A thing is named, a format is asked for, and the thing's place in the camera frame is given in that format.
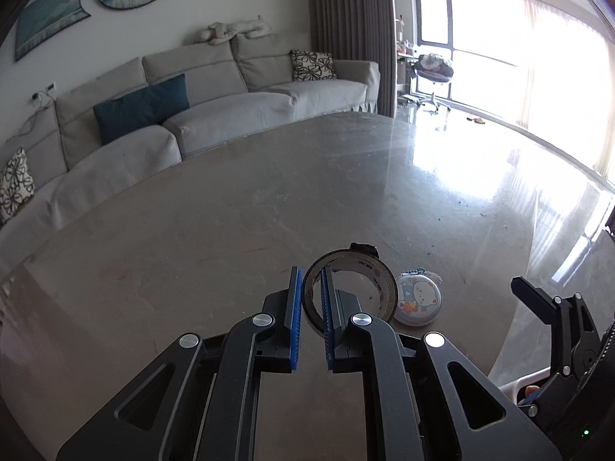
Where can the brown curtain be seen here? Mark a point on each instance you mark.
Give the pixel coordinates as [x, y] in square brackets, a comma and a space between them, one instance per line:
[350, 33]

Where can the black white floral cushion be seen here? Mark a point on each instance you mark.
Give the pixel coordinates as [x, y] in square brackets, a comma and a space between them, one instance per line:
[15, 187]
[313, 66]

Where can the office chair with clothes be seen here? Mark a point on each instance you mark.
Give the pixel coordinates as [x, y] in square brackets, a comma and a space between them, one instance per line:
[434, 69]

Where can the teal cushion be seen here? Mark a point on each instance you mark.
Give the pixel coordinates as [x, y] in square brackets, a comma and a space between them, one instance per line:
[144, 105]

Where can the white desk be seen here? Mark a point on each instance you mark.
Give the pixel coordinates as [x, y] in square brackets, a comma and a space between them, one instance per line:
[403, 57]

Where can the pair of slippers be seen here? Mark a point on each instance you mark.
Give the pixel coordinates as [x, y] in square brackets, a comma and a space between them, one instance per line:
[475, 120]

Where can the white trash bin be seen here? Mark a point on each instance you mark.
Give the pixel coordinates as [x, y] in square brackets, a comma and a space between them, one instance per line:
[511, 384]

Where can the round white cartoon tin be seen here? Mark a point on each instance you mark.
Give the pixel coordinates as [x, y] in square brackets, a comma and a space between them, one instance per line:
[418, 300]

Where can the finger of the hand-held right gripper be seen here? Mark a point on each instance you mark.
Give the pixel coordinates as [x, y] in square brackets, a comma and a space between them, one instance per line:
[569, 331]

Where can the grey fabric sofa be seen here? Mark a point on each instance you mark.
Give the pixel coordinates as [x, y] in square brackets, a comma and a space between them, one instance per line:
[216, 105]

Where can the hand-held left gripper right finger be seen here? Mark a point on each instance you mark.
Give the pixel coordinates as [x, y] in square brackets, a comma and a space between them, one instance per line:
[328, 321]

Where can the curved teal wall picture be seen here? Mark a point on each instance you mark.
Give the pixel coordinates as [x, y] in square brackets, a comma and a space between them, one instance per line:
[50, 14]

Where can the large window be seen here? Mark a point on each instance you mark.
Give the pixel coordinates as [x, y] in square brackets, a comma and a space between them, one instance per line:
[480, 48]

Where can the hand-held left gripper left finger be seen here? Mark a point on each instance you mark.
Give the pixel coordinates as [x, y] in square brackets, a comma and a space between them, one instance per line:
[294, 321]

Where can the beige plush toy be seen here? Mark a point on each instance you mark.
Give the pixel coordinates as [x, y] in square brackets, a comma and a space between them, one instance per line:
[235, 30]

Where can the black tape roll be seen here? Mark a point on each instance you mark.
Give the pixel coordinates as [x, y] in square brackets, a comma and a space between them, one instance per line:
[372, 269]

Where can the sheer white curtain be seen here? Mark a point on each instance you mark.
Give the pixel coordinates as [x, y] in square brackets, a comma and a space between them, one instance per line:
[567, 81]

